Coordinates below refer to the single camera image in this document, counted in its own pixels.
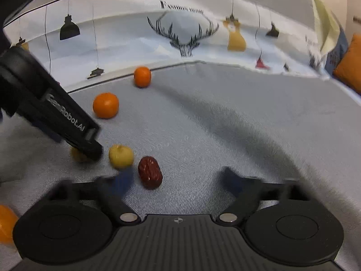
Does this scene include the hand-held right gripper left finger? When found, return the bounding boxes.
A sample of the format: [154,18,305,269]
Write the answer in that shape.
[51,169,141,227]

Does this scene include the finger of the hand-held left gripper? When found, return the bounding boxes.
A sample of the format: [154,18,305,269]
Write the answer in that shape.
[70,140,103,162]

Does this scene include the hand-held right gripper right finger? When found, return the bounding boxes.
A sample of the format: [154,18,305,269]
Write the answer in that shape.
[216,166,310,227]

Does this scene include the yellow round fruit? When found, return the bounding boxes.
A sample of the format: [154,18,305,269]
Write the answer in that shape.
[70,147,91,164]
[109,144,135,169]

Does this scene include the red jujube date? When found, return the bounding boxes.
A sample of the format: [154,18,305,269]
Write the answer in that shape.
[138,156,163,190]

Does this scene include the small orange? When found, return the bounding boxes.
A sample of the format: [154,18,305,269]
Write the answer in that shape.
[93,92,120,119]
[0,205,19,244]
[133,66,152,88]

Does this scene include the grey bed sheet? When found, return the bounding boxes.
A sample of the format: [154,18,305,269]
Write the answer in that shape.
[0,61,361,271]

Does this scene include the printed deer blanket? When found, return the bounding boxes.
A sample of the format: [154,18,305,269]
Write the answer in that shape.
[0,0,348,93]

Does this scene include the orange pillow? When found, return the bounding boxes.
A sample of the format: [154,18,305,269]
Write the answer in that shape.
[333,33,361,95]

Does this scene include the blue pillow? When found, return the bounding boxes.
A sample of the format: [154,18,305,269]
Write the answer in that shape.
[324,28,351,74]

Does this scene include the cream cloth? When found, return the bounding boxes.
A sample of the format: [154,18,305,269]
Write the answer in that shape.
[310,0,343,63]

